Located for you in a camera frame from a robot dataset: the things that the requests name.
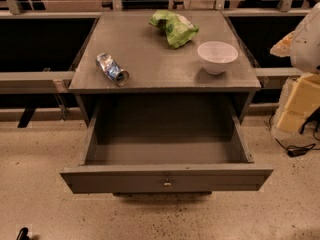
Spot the grey metal rail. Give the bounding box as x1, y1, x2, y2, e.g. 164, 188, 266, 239
0, 71, 74, 94
255, 67, 302, 89

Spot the white bowl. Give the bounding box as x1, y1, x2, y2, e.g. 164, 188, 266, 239
197, 41, 239, 75

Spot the grey top drawer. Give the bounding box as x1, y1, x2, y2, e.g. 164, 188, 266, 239
61, 95, 273, 193

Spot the black object bottom left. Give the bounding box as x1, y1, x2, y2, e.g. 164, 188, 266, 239
16, 227, 30, 240

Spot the black cable on floor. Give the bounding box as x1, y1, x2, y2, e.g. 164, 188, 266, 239
268, 113, 320, 158

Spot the grey metal rail left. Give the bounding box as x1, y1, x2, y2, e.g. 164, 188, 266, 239
0, 71, 74, 94

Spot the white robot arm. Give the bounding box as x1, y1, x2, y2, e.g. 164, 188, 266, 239
270, 3, 320, 139

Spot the green chip bag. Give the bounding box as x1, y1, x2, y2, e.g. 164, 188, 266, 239
149, 10, 199, 49

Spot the grey drawer cabinet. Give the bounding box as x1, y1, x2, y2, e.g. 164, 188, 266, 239
69, 10, 261, 118

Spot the grey metal rail right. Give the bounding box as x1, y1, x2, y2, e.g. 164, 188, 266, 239
255, 67, 302, 89

